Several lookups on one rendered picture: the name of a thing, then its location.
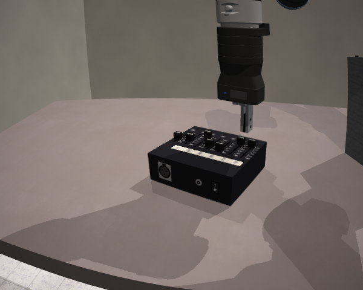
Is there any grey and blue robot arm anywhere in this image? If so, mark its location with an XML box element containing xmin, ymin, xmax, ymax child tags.
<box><xmin>276</xmin><ymin>0</ymin><xmax>309</xmax><ymax>10</ymax></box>

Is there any black lighting desk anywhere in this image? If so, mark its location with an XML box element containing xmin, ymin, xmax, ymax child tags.
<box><xmin>148</xmin><ymin>126</ymin><xmax>267</xmax><ymax>206</ymax></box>

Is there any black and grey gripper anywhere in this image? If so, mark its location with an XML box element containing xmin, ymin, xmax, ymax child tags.
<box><xmin>216</xmin><ymin>0</ymin><xmax>270</xmax><ymax>133</ymax></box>

